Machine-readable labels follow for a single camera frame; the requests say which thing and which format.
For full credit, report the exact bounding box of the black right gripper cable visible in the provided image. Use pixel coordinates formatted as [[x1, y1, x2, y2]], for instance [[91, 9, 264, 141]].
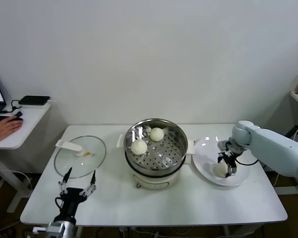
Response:
[[235, 158, 260, 166]]

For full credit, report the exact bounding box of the bare human hand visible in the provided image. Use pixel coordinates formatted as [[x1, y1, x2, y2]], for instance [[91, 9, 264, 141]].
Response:
[[0, 116, 23, 146]]

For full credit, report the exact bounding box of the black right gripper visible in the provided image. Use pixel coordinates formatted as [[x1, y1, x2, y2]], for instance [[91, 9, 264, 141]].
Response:
[[217, 140, 239, 178]]

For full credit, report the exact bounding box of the white round plate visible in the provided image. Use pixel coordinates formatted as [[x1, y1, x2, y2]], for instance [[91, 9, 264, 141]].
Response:
[[191, 135, 251, 187]]

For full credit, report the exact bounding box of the thin black desk cable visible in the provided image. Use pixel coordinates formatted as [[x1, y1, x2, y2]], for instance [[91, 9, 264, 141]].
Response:
[[10, 99, 22, 112]]

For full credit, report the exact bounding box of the perforated steel steamer basket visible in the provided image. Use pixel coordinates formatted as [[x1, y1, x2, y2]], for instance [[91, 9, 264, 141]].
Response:
[[116, 119, 196, 172]]

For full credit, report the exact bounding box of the white side desk with laptop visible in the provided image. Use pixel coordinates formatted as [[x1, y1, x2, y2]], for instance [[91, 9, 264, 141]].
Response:
[[0, 101, 52, 214]]

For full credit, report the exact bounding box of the black power adapter cable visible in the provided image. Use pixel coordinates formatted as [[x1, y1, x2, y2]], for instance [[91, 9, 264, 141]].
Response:
[[284, 125, 298, 144]]

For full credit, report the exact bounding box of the black flat hard drive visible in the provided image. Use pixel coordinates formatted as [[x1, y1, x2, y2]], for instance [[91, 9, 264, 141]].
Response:
[[18, 96, 51, 106]]

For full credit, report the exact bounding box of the glass pot lid white handle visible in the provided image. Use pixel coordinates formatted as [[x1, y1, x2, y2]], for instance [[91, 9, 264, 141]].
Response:
[[54, 135, 107, 179]]

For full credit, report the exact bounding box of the white steamed baozi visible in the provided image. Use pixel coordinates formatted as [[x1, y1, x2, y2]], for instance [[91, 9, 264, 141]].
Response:
[[131, 140, 148, 156], [149, 127, 164, 142], [214, 163, 228, 178]]

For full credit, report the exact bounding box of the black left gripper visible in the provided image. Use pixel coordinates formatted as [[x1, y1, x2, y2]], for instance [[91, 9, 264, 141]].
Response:
[[54, 167, 97, 221]]

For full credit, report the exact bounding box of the white electric pot base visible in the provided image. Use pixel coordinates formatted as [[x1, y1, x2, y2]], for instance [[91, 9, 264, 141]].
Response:
[[125, 148, 192, 190]]

